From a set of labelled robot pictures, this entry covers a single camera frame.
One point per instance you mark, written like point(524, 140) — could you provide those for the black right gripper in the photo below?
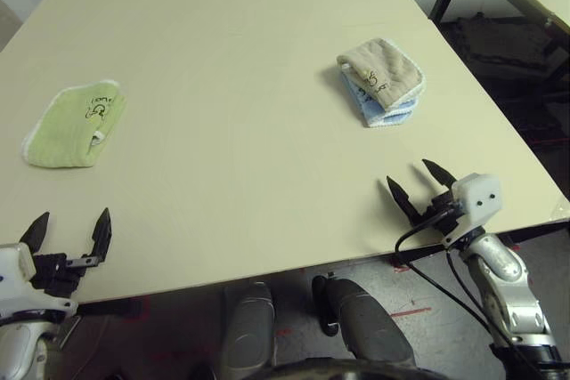
point(438, 215)

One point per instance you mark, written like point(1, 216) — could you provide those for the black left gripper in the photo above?
point(58, 273)

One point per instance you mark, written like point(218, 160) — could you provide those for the beige towel white trim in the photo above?
point(383, 68)

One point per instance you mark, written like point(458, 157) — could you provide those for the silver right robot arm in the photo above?
point(503, 282)

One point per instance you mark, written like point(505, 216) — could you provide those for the blue folded towel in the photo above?
point(392, 115)

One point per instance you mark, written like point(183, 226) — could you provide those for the green folded towel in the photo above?
point(71, 131)

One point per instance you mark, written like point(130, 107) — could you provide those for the dark crumpled fabric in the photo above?
point(499, 37)

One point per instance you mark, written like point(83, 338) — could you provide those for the black robot torso rim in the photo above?
point(347, 369)

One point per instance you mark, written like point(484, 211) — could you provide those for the grey robot left leg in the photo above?
point(247, 335)

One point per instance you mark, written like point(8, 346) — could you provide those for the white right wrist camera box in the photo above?
point(478, 197)

